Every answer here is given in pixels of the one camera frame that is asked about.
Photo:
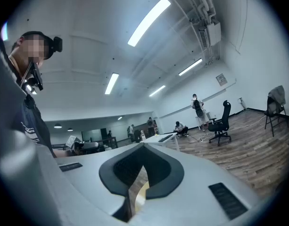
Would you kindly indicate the person's head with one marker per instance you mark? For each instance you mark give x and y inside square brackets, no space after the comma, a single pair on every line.
[28,46]

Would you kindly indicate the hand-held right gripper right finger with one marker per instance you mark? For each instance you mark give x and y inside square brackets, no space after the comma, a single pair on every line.
[193,196]

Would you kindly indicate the black folding chair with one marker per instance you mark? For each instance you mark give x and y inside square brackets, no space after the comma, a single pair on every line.
[271,116]

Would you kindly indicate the yellow round table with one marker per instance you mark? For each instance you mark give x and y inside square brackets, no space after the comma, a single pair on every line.
[140,196]

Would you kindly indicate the person's dark printed t-shirt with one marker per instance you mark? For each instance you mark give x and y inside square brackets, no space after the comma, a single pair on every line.
[28,123]

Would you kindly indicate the white wall fixture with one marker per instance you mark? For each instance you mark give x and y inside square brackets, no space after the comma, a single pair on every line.
[242,102]

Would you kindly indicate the white square table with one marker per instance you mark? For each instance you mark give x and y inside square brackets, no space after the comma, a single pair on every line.
[156,139]

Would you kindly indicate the grey jacket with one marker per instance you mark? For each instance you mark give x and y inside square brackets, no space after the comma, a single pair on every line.
[277,96]

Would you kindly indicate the black head camera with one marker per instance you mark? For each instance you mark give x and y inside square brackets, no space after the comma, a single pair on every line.
[57,43]

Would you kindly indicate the black chest-mounted camera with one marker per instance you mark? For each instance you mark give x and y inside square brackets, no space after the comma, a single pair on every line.
[38,76]

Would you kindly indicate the grey wall panel box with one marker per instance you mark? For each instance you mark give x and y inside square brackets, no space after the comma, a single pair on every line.
[221,79]

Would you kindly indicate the clear plastic bottle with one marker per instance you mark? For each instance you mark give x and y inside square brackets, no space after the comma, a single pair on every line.
[142,134]

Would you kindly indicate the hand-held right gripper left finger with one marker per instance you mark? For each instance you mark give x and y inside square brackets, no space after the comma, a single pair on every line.
[83,185]

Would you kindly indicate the white ceiling pipes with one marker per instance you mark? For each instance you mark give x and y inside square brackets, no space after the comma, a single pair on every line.
[205,1]

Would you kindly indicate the black backpack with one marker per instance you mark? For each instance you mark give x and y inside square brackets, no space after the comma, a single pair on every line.
[198,107]

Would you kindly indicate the long ceiling light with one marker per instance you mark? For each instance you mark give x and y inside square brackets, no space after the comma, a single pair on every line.
[190,67]
[149,21]
[111,83]
[157,91]

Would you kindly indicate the black office chair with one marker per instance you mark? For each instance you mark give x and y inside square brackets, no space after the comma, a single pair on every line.
[219,126]

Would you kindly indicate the white air conditioner unit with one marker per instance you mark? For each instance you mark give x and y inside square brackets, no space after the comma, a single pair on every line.
[212,33]

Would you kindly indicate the black keyboard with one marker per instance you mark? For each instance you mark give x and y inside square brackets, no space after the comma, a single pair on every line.
[165,138]

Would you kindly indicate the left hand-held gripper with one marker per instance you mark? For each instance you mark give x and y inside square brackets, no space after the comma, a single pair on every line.
[76,147]

